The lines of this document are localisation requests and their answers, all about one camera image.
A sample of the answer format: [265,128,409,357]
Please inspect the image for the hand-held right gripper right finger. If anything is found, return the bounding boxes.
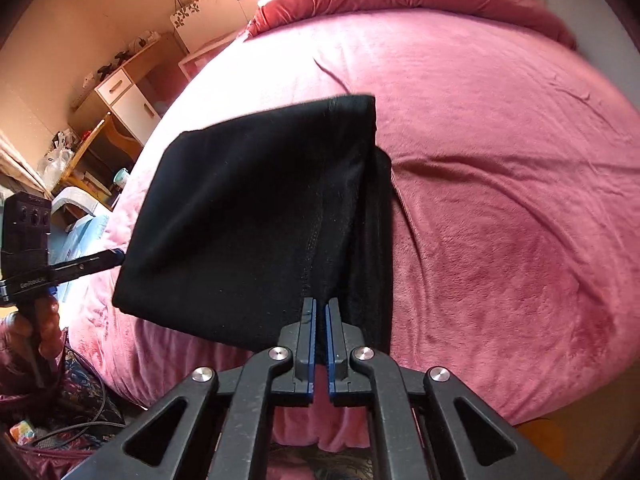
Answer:
[325,298,568,480]

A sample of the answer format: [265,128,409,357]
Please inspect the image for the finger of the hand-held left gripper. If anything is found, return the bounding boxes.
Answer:
[46,247,126,286]

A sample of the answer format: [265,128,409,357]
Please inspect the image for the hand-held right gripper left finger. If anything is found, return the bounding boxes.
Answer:
[75,298,318,480]

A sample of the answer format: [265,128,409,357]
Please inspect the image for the black pants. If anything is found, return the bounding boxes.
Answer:
[112,93,396,356]

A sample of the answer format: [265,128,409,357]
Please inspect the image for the person's left forearm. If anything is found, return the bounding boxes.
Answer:
[0,330,66,401]

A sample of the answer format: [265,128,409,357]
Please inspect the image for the person's left hand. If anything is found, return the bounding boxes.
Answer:
[0,294,62,358]

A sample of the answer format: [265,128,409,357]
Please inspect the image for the blue grey lounge chair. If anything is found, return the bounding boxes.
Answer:
[50,187,111,271]

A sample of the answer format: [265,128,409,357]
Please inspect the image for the white plastic bag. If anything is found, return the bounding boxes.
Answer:
[37,132,76,188]

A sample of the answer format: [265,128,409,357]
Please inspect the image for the person's right leg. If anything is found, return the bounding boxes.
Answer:
[270,447,372,480]

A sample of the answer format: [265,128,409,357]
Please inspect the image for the person's leg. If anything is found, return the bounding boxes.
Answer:
[60,345,126,426]
[270,447,372,480]

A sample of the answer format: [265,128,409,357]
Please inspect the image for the person's left leg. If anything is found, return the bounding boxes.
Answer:
[60,345,126,426]

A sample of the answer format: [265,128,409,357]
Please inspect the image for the wooden chair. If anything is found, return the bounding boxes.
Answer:
[60,112,143,196]

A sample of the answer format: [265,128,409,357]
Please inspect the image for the white desk with drawers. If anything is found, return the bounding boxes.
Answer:
[67,32,188,146]

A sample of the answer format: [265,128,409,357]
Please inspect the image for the colourful small packet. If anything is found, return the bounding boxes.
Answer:
[10,422,38,446]

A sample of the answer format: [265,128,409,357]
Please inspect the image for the pink bed blanket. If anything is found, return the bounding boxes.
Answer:
[65,7,640,453]

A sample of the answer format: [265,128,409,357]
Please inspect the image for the grey white bedside shelf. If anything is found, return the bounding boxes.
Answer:
[179,35,246,81]

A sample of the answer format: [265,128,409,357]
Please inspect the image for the white floral cabinet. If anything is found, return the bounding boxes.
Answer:
[170,0,251,56]

